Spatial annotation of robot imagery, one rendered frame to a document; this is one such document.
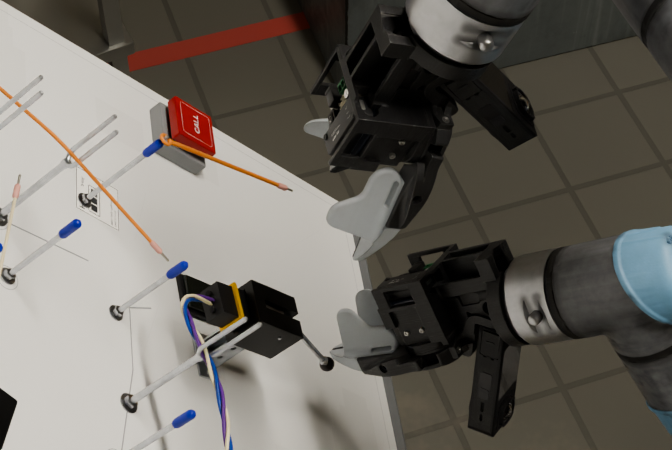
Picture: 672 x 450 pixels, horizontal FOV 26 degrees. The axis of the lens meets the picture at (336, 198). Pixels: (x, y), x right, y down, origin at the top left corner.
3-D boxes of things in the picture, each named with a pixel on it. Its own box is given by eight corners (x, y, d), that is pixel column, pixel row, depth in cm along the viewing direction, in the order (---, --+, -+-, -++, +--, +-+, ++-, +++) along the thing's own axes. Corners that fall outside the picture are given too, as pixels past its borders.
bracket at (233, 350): (217, 383, 128) (258, 356, 125) (198, 376, 126) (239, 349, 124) (209, 338, 130) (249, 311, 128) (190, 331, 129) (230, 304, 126)
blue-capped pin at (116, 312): (123, 323, 122) (194, 273, 118) (109, 318, 121) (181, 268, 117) (120, 308, 123) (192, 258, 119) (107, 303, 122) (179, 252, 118)
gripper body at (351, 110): (305, 93, 108) (373, -21, 99) (406, 107, 112) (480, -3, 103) (326, 175, 103) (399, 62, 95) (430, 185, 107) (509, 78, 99)
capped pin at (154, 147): (92, 208, 127) (178, 143, 122) (81, 208, 126) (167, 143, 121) (86, 193, 127) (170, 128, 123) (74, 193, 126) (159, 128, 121)
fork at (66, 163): (-12, 203, 117) (107, 108, 110) (6, 211, 118) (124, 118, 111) (-12, 222, 115) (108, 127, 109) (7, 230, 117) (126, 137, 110)
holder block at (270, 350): (270, 359, 127) (304, 338, 125) (226, 342, 123) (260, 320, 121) (262, 318, 129) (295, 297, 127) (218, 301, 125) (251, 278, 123)
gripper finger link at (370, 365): (372, 338, 130) (451, 323, 125) (380, 355, 131) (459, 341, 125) (347, 365, 127) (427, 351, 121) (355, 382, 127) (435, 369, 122)
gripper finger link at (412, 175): (368, 203, 110) (406, 104, 106) (388, 205, 111) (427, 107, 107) (390, 238, 106) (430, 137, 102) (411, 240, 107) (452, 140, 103)
